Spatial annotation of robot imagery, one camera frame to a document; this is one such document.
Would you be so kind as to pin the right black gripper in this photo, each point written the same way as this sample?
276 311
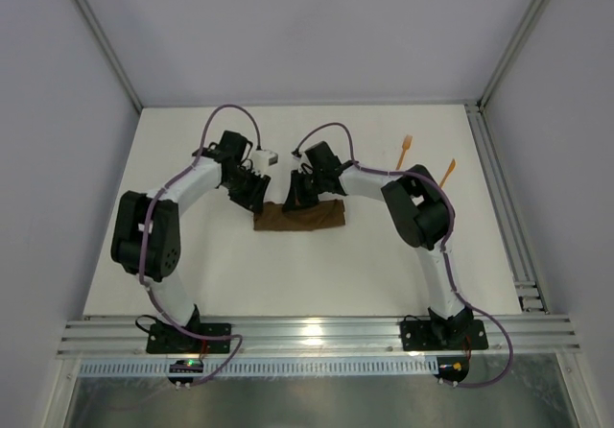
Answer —
301 184

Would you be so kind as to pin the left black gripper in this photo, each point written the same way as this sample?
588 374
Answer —
247 184

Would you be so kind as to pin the brown cloth napkin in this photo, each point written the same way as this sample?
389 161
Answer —
325 215

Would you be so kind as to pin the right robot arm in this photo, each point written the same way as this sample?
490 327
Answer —
421 215

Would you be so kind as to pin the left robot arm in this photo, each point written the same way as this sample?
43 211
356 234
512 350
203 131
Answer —
146 239

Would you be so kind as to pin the orange plastic fork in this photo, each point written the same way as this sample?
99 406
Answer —
406 145

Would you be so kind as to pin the orange plastic knife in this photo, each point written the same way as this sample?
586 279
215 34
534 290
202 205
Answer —
449 171

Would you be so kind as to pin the left controller board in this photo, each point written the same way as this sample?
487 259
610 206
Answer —
184 373

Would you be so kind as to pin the controller board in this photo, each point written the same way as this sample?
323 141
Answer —
452 373
184 373

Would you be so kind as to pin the right controller board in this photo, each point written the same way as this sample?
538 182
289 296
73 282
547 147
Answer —
452 373

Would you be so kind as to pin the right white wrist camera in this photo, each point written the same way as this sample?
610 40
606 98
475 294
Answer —
300 161

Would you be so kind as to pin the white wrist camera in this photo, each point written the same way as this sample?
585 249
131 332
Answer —
262 161
300 161

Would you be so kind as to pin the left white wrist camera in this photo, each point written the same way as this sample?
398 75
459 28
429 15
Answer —
262 161

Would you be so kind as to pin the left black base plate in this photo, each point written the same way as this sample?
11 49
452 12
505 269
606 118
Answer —
166 339

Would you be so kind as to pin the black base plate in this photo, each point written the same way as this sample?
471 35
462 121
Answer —
166 339
435 335

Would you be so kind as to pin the slotted cable duct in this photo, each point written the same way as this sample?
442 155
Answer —
265 367

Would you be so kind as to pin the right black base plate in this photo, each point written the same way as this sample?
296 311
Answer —
435 335

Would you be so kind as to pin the front aluminium rail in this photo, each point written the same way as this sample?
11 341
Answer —
302 336

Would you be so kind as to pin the aluminium rail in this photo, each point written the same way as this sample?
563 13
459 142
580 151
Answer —
302 336
522 265

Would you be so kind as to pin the left aluminium frame post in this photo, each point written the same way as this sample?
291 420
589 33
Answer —
97 32

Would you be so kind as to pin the aluminium frame post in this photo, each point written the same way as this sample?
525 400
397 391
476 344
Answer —
97 32
516 44

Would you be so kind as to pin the right side aluminium rail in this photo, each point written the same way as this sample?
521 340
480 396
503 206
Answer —
522 265

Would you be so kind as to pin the right aluminium frame post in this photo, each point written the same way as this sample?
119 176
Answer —
516 44

